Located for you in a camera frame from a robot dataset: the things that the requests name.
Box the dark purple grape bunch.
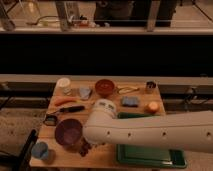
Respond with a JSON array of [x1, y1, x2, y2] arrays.
[[79, 141, 92, 157]]

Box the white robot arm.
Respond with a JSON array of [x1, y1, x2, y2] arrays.
[[82, 99, 213, 153]]

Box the small metal cup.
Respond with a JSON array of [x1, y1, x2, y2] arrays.
[[145, 81, 156, 94]]

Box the black measuring cup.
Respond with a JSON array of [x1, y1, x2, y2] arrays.
[[43, 115, 58, 126]]

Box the blue plastic cup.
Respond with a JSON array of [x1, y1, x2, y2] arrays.
[[31, 142, 49, 160]]

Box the red bowl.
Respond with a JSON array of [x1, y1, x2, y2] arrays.
[[95, 79, 115, 98]]

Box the light blue cloth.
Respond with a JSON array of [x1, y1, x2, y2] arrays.
[[79, 87, 92, 100]]

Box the blue sponge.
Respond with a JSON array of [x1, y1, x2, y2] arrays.
[[121, 96, 139, 107]]

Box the orange carrot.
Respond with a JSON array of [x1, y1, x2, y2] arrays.
[[54, 97, 77, 106]]

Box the orange round fruit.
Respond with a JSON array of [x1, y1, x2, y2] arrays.
[[147, 102, 159, 113]]

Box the purple bowl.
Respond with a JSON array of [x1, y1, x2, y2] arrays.
[[55, 119, 82, 146]]

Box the green plastic tray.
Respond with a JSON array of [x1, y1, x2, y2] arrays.
[[116, 144, 187, 169]]

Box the wooden table board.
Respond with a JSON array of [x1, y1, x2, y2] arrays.
[[30, 81, 165, 169]]

